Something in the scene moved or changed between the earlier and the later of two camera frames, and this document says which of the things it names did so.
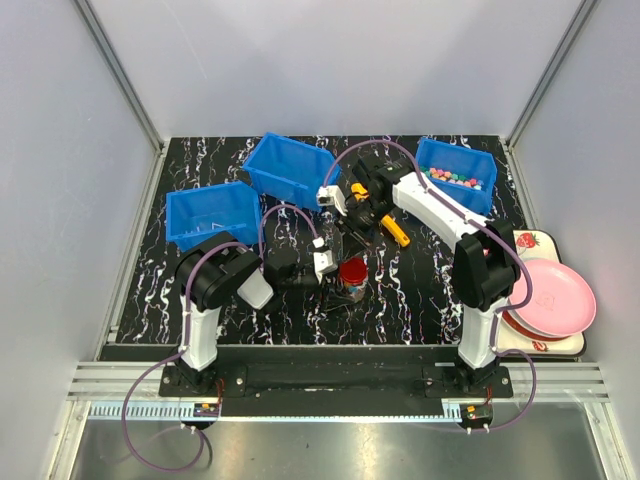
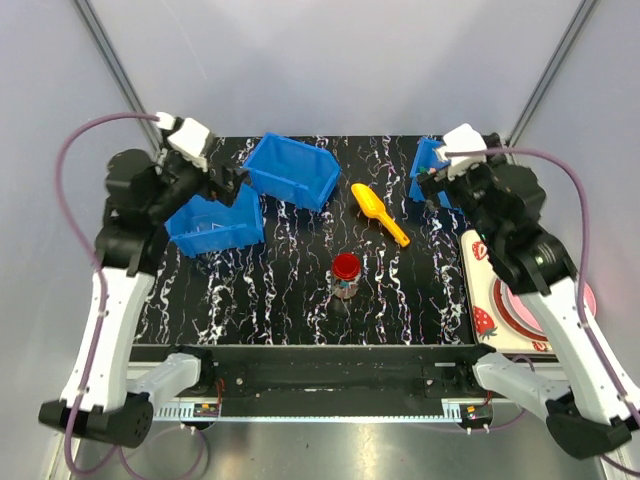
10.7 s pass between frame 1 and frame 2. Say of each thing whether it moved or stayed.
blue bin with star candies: stayed
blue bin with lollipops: stayed
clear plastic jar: moved
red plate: stayed
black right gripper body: moved
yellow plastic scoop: stayed
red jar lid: moved
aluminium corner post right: stayed
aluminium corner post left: stayed
